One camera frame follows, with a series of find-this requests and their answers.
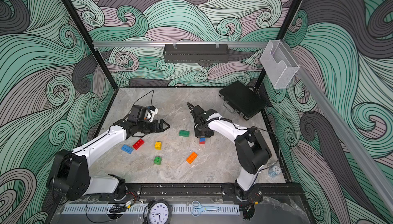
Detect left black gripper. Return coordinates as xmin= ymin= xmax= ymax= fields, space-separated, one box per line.
xmin=137 ymin=120 xmax=170 ymax=134

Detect green long lego brick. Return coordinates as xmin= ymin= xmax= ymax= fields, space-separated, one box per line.
xmin=179 ymin=130 xmax=190 ymax=138

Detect orange long lego brick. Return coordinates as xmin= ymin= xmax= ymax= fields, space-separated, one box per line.
xmin=186 ymin=152 xmax=198 ymax=165

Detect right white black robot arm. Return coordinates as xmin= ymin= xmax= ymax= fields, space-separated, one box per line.
xmin=187 ymin=102 xmax=272 ymax=199

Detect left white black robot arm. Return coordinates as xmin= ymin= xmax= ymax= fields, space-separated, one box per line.
xmin=46 ymin=119 xmax=171 ymax=201

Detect yellow square lego brick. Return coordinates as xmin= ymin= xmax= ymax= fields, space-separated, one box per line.
xmin=155 ymin=142 xmax=162 ymax=150

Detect red long lego brick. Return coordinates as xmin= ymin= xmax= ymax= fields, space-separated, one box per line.
xmin=132 ymin=139 xmax=144 ymax=150

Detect green square lego brick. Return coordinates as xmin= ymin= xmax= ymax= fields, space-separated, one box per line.
xmin=154 ymin=156 xmax=162 ymax=165

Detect light blue lego brick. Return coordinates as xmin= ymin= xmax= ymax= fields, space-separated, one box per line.
xmin=121 ymin=145 xmax=134 ymax=154

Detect black briefcase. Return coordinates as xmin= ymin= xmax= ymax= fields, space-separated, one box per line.
xmin=219 ymin=81 xmax=267 ymax=120

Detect white analog clock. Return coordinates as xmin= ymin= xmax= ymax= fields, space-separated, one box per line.
xmin=147 ymin=200 xmax=172 ymax=224

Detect light blue scissors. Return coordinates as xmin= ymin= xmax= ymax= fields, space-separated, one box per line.
xmin=191 ymin=200 xmax=219 ymax=217

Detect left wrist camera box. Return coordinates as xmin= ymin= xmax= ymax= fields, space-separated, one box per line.
xmin=126 ymin=105 xmax=158 ymax=123

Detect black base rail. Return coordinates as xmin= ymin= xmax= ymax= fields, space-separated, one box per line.
xmin=125 ymin=183 xmax=306 ymax=202

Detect white slotted cable duct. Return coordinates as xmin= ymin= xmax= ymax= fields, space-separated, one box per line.
xmin=62 ymin=204 xmax=240 ymax=215

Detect clear plastic wall holder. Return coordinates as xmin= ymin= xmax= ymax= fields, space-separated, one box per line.
xmin=260 ymin=40 xmax=299 ymax=89

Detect aluminium back rail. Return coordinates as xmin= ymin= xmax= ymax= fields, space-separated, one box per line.
xmin=92 ymin=41 xmax=268 ymax=49

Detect aluminium rail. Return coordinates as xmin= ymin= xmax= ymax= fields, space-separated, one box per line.
xmin=92 ymin=41 xmax=268 ymax=49
xmin=282 ymin=41 xmax=393 ymax=215

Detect aluminium right rail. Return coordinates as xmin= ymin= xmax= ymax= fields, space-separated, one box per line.
xmin=282 ymin=41 xmax=393 ymax=215

